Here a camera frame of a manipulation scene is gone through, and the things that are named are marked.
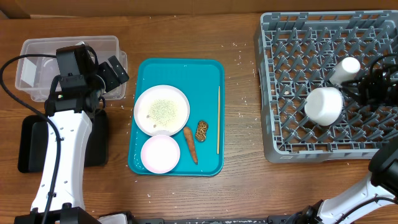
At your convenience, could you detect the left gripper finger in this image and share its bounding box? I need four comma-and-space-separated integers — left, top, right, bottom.
98, 62, 121, 92
108, 56, 129, 84

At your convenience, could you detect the white cup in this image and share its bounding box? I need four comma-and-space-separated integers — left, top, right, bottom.
329, 57, 361, 86

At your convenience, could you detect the large white dinner plate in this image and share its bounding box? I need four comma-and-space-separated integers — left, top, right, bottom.
133, 85, 190, 136

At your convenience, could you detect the pale green bowl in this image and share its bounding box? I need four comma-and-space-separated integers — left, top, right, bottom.
304, 87, 343, 126

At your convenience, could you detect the brown patterned food piece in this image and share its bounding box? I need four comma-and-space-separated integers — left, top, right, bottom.
195, 121, 208, 142

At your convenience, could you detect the wooden chopstick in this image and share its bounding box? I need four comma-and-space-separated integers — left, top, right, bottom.
216, 86, 221, 155

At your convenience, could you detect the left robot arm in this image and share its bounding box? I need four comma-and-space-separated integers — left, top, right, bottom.
14, 53, 134, 223

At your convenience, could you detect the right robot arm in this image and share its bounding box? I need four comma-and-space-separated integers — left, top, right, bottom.
286, 138, 397, 223

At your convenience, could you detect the clear plastic waste bin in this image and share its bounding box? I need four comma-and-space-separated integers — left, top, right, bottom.
15, 35, 128, 102

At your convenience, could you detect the grey dishwasher rack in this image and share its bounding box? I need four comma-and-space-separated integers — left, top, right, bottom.
254, 10, 397, 163

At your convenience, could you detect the black plastic tray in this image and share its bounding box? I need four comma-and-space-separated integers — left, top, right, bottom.
17, 110, 109, 173

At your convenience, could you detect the small pink plate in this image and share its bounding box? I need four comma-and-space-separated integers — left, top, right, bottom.
141, 135, 180, 174

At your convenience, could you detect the orange carrot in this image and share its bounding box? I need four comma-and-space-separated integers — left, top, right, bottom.
183, 126, 198, 165

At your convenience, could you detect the teal serving tray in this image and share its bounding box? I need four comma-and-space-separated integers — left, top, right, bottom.
136, 58, 225, 177

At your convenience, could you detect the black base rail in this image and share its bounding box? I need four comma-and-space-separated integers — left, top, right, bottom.
99, 211, 299, 224

